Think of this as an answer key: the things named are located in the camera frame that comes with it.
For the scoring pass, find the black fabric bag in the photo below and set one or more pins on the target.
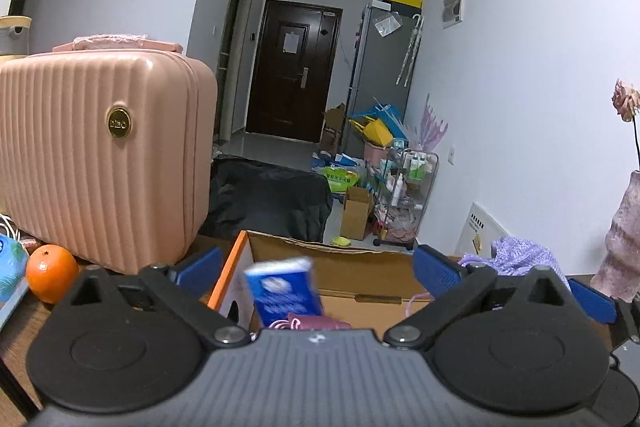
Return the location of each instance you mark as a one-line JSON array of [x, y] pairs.
[[270, 202]]

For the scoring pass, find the small blue tissue packet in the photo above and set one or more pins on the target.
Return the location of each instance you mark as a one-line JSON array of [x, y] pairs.
[[285, 292]]

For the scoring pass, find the yellow bag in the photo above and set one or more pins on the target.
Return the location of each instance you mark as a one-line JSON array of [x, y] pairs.
[[377, 134]]

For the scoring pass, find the blue bag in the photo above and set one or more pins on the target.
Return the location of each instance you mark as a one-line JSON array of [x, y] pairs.
[[387, 117]]

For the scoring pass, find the white leaning board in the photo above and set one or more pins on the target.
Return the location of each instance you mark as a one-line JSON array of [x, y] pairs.
[[487, 229]]

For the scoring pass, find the purple feather wall decor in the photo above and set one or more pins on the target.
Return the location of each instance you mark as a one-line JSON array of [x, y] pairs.
[[432, 127]]

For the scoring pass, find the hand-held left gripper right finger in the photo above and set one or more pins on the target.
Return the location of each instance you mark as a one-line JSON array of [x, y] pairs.
[[435, 274]]

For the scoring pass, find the pink fluffy cloth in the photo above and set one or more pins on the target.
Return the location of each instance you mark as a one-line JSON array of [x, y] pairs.
[[115, 43]]

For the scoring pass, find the clear plastic bag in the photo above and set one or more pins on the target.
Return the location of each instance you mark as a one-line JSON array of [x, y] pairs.
[[387, 24]]

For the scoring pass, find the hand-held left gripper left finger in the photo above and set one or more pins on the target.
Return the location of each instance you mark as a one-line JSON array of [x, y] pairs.
[[200, 269]]

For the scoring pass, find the orange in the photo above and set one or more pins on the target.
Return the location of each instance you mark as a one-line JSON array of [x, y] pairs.
[[50, 274]]

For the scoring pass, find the mauve textured vase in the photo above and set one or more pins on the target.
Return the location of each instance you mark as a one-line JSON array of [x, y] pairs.
[[620, 237]]

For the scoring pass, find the orange cardboard box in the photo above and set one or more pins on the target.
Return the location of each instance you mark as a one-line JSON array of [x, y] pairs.
[[360, 267]]

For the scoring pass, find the folded clear umbrella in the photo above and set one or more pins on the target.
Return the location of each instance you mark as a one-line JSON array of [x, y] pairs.
[[416, 47], [406, 52]]

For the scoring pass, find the purple knit pouch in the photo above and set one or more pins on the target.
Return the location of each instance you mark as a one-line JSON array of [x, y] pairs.
[[525, 257]]

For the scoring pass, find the dark wooden door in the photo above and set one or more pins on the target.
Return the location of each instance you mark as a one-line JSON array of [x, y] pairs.
[[292, 97]]

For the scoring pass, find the small open cardboard box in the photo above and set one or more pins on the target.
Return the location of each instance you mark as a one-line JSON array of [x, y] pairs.
[[356, 217]]

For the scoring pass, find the pink ribbed suitcase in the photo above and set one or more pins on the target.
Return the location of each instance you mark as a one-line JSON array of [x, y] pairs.
[[100, 182]]

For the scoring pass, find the blue tissue pack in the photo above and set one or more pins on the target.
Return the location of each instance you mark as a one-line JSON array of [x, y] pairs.
[[10, 272]]

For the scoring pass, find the black box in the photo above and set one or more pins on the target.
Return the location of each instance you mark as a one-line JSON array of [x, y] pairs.
[[405, 9]]

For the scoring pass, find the green yellow sack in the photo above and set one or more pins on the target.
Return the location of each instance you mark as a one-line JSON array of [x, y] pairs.
[[342, 181]]

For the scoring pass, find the bunch of dried roses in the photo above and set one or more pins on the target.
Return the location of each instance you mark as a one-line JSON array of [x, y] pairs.
[[625, 99]]

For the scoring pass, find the brown cardboard box stack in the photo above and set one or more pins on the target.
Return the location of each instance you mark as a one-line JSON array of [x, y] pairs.
[[334, 127]]

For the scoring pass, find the grey refrigerator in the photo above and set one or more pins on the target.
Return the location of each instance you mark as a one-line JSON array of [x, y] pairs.
[[380, 77]]

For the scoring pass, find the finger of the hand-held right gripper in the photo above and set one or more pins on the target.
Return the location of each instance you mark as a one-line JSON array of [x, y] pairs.
[[592, 302]]

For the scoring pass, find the white door notice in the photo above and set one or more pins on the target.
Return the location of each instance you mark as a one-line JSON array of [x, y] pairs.
[[291, 43]]

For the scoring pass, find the white electrical panel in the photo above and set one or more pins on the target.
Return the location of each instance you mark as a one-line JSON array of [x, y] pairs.
[[454, 2]]

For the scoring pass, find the yellow thermos jug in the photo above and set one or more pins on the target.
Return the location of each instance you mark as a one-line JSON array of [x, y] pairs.
[[12, 37]]

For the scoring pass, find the pink bucket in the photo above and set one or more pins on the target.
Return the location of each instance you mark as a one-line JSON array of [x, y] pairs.
[[375, 152]]

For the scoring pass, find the side door frame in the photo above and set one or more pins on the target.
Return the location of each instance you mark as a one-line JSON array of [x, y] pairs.
[[234, 57]]

